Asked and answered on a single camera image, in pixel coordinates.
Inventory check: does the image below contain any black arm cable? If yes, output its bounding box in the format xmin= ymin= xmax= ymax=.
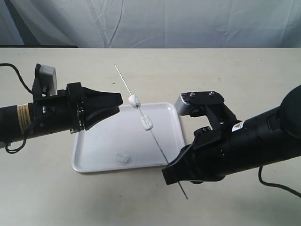
xmin=258 ymin=164 xmax=301 ymax=198
xmin=0 ymin=63 xmax=33 ymax=94

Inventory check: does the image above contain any white foam bead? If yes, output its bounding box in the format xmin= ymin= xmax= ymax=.
xmin=128 ymin=94 xmax=141 ymax=109
xmin=116 ymin=153 xmax=129 ymax=163
xmin=140 ymin=115 xmax=153 ymax=131

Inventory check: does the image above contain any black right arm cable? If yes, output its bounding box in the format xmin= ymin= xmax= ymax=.
xmin=258 ymin=164 xmax=301 ymax=198

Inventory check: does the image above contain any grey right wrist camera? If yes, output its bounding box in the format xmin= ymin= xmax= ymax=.
xmin=175 ymin=90 xmax=237 ymax=130

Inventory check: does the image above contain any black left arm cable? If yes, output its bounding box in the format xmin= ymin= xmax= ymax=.
xmin=0 ymin=63 xmax=33 ymax=94

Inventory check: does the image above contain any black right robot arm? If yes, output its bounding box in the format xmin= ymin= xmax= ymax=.
xmin=162 ymin=87 xmax=301 ymax=185

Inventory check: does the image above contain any thin metal skewer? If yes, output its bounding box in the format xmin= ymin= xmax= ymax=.
xmin=114 ymin=64 xmax=189 ymax=200

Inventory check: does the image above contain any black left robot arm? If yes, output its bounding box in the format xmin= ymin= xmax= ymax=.
xmin=0 ymin=82 xmax=123 ymax=144

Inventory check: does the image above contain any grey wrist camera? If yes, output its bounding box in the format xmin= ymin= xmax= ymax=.
xmin=175 ymin=90 xmax=237 ymax=130
xmin=32 ymin=64 xmax=57 ymax=99

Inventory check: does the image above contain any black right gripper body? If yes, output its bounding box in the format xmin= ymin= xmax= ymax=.
xmin=185 ymin=124 xmax=231 ymax=184

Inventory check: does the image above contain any grey fabric backdrop curtain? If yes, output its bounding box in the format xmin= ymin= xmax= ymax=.
xmin=0 ymin=0 xmax=301 ymax=48

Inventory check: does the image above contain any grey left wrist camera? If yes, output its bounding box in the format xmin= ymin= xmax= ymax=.
xmin=32 ymin=64 xmax=57 ymax=99

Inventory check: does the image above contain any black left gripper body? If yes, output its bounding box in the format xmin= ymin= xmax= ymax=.
xmin=33 ymin=82 xmax=86 ymax=134

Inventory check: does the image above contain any white plastic tray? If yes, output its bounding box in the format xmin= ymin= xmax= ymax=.
xmin=71 ymin=102 xmax=185 ymax=173

